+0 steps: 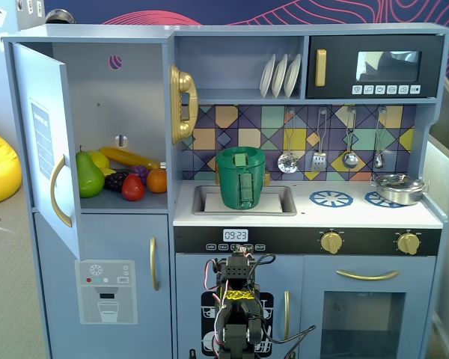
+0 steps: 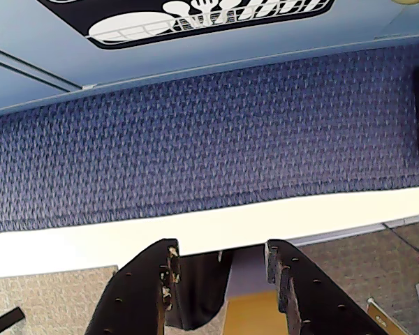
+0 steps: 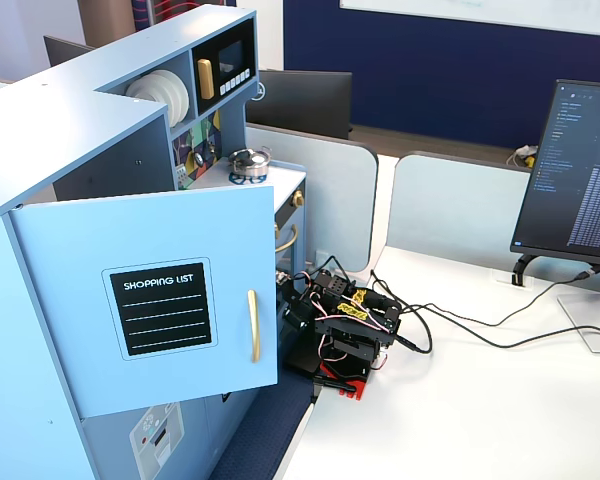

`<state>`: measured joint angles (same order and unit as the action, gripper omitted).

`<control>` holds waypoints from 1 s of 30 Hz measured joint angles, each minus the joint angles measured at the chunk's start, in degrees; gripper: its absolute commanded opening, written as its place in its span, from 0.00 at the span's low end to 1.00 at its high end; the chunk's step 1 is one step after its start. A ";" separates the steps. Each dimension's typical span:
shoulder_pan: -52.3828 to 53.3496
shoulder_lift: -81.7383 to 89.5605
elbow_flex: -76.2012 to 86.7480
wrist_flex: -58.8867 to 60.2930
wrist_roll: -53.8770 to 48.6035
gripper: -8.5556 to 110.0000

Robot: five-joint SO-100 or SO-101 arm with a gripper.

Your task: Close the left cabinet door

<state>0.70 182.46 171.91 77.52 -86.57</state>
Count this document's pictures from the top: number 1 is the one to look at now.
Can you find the steel pot with lid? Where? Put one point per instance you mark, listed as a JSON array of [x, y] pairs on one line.
[[398, 188]]

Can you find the steel slotted skimmer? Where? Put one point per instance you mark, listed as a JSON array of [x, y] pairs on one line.
[[287, 163]]

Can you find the green plastic pot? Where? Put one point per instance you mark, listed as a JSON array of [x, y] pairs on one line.
[[230, 179]]

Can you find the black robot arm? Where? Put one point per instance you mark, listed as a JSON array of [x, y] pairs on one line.
[[237, 273]]

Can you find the red toy strawberry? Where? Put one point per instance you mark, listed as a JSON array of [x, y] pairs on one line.
[[132, 188]]

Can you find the steel ladle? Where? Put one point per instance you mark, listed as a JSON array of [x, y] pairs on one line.
[[349, 160]]

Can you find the blue fridge door with dispenser print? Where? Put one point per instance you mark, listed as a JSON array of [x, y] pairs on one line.
[[60, 243]]

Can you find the steel slotted spatula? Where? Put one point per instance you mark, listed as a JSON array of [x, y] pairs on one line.
[[318, 162]]

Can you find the green toy pear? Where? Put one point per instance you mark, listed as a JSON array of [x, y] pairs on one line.
[[89, 179]]

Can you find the yellow toy banana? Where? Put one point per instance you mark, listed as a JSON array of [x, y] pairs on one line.
[[127, 158]]

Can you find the dark toy grapes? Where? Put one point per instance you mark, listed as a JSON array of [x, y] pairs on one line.
[[114, 181]]

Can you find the orange toy orange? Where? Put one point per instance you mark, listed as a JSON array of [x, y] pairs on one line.
[[157, 181]]

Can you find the silver hanging whisk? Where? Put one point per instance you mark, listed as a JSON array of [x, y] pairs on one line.
[[378, 161]]

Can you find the blue dishwasher print door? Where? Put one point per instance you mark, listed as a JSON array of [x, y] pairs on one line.
[[189, 273]]

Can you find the black microwave door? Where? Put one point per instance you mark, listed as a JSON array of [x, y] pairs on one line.
[[340, 67]]

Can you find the yellow beanbag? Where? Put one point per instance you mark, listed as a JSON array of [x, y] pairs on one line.
[[0, 172]]

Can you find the blue cabinet door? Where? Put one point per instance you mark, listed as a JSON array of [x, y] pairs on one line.
[[33, 93]]

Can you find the purple toy grapes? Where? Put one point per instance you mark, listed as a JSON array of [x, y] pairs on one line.
[[140, 172]]

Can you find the blue oven door with window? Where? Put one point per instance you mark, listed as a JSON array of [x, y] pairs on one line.
[[314, 318]]

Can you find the blue toy play kitchen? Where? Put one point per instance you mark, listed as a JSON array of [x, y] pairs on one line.
[[97, 33]]

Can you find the yellow toy lemon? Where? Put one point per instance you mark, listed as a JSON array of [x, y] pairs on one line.
[[100, 159]]

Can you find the gold stove knob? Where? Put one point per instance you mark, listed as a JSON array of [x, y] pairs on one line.
[[331, 242], [408, 243]]

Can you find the gold toy telephone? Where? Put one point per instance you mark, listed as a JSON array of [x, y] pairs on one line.
[[179, 80]]

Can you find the grey partition panel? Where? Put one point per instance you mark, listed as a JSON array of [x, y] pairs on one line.
[[445, 179]]

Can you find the white toy plate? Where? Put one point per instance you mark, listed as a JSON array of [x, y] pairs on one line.
[[265, 76], [278, 76], [292, 75]]

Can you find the grey toy sink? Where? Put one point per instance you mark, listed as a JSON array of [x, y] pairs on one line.
[[284, 209]]

